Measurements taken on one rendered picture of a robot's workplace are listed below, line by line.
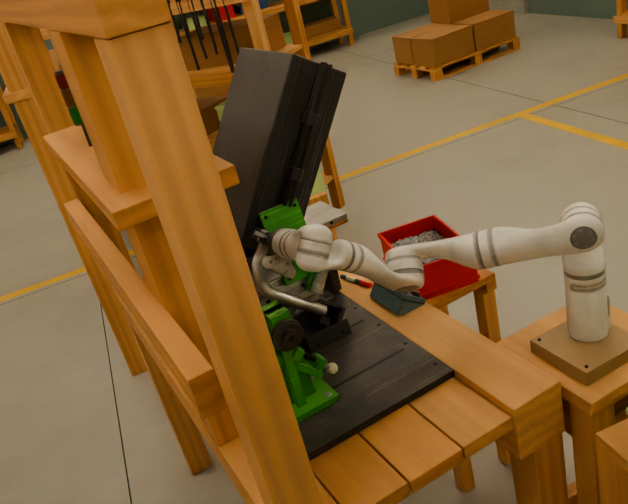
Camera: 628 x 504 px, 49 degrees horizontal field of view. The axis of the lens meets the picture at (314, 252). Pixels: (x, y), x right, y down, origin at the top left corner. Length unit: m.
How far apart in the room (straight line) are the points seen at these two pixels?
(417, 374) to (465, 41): 6.50
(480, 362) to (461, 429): 0.21
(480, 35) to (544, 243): 6.56
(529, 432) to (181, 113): 1.06
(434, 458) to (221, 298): 0.65
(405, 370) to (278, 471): 0.55
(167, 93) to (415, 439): 0.94
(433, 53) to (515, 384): 6.29
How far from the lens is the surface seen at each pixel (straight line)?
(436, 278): 2.13
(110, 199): 1.37
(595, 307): 1.72
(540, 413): 1.64
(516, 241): 1.62
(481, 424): 1.57
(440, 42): 7.73
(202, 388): 1.24
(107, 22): 0.94
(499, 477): 2.68
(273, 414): 1.21
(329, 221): 2.00
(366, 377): 1.72
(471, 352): 1.74
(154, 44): 0.96
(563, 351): 1.74
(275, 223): 1.81
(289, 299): 1.81
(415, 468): 1.50
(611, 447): 1.65
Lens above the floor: 1.94
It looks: 26 degrees down
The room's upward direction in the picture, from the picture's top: 15 degrees counter-clockwise
